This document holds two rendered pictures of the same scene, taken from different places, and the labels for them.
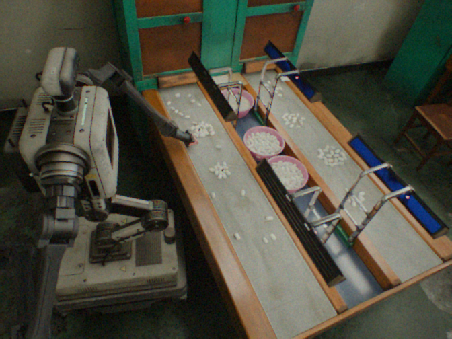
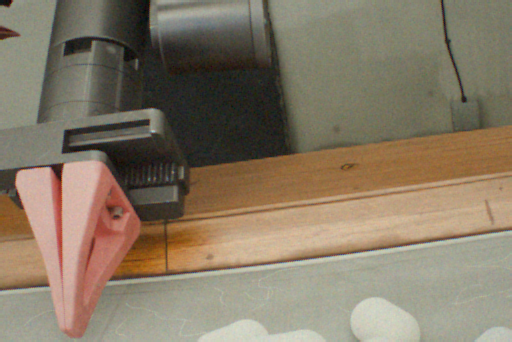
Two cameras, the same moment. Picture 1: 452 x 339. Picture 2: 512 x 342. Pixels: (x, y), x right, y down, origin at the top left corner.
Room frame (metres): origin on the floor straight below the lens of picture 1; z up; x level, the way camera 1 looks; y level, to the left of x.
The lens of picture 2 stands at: (1.72, 0.00, 0.93)
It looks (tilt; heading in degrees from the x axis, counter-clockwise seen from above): 18 degrees down; 128
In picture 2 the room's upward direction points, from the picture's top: 10 degrees counter-clockwise
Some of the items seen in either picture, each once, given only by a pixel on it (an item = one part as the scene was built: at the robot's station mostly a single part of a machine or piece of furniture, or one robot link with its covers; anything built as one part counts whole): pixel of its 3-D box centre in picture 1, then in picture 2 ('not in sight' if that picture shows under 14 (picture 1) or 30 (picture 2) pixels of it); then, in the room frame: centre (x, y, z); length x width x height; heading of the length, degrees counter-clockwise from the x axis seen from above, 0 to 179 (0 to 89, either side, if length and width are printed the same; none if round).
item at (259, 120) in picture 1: (275, 94); not in sight; (1.87, -0.26, 0.90); 0.20 x 0.19 x 0.45; 30
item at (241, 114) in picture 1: (235, 104); not in sight; (1.92, 0.00, 0.72); 0.27 x 0.27 x 0.10
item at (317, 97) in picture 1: (290, 68); not in sight; (1.91, -0.32, 1.08); 0.62 x 0.08 x 0.07; 30
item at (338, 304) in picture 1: (251, 171); not in sight; (1.31, -0.16, 0.71); 1.81 x 0.05 x 0.11; 30
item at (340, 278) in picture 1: (296, 214); not in sight; (0.79, -0.32, 1.08); 0.62 x 0.08 x 0.07; 30
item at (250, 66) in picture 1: (261, 64); not in sight; (2.32, -0.16, 0.83); 0.30 x 0.06 x 0.07; 120
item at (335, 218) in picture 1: (301, 230); not in sight; (0.83, -0.40, 0.90); 0.20 x 0.19 x 0.45; 30
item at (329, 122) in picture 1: (342, 148); not in sight; (1.67, -0.78, 0.67); 1.81 x 0.12 x 0.19; 30
